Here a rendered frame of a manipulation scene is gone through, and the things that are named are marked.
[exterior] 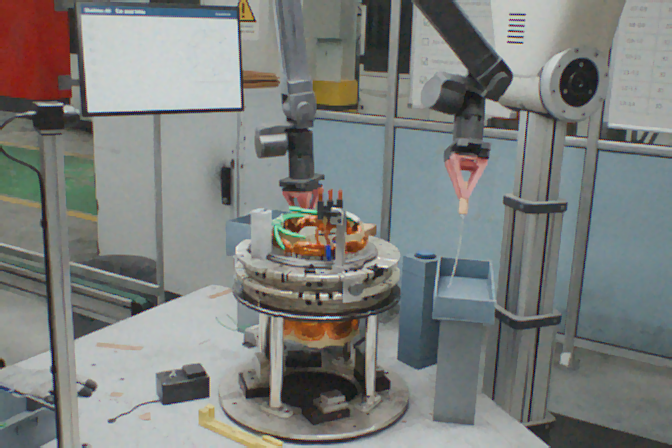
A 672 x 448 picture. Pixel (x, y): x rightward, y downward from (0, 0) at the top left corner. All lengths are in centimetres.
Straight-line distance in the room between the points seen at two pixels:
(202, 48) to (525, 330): 135
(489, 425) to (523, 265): 36
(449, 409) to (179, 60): 142
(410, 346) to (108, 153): 284
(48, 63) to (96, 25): 276
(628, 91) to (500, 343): 192
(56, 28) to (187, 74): 278
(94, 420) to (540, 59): 110
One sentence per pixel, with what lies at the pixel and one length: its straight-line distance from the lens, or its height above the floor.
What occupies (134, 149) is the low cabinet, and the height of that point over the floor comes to 85.
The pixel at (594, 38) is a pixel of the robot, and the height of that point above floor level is 152.
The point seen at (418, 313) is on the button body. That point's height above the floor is 91.
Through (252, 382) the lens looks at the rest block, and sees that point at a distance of 157.
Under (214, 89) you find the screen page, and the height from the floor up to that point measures 131.
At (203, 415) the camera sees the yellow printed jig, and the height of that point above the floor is 81.
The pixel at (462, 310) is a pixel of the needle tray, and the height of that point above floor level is 104.
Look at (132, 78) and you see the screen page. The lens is 243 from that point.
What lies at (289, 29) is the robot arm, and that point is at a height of 151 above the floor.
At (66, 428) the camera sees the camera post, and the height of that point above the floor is 86.
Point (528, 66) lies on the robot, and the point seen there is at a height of 146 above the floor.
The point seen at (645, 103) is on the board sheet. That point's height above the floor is 125.
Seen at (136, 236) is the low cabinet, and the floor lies 38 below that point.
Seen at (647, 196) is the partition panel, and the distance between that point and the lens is 358.
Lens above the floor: 153
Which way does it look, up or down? 15 degrees down
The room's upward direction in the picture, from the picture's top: 2 degrees clockwise
